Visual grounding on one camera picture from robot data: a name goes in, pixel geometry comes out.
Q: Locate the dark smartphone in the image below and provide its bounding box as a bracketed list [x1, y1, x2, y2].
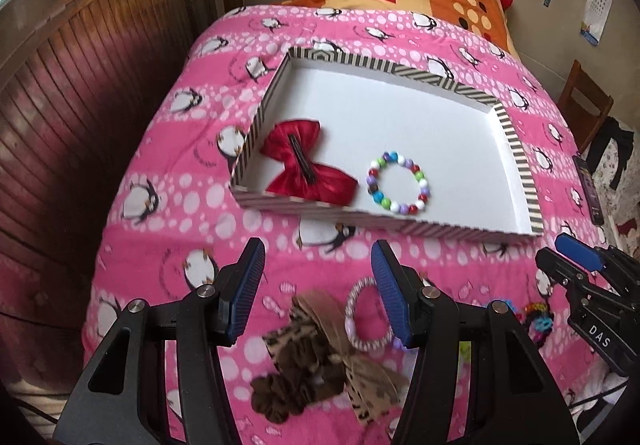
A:
[573, 156, 604, 226]

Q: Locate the striped shallow box tray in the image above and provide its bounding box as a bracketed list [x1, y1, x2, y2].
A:
[230, 48, 544, 243]

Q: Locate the red satin bow clip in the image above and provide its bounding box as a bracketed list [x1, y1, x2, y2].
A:
[260, 119, 358, 207]

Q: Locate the black garment on chair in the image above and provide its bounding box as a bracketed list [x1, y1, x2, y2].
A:
[584, 114, 637, 191]

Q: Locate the multicolour round bead bracelet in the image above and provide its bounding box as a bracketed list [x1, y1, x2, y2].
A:
[365, 150, 432, 217]

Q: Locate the wooden chair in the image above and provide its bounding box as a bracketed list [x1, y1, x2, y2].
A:
[558, 60, 614, 153]

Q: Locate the leopard brown bow scrunchie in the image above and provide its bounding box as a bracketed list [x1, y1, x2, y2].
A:
[250, 290, 408, 425]

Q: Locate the pink penguin quilt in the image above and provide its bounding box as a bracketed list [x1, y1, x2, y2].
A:
[84, 5, 620, 444]

